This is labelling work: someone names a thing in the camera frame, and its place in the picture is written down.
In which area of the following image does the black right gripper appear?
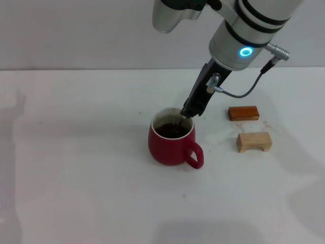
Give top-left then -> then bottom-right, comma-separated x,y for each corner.
179,57 -> 233,118

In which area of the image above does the red ceramic cup with coffee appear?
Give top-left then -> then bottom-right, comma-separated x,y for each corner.
148,108 -> 205,170

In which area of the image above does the dark brown wooden block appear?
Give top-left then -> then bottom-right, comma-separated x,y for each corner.
227,106 -> 261,123

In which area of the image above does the light wooden arch block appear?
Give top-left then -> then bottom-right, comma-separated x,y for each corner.
236,132 -> 273,154

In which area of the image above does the grey cable with metal connectors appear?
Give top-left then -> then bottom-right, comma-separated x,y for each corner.
206,43 -> 291,99

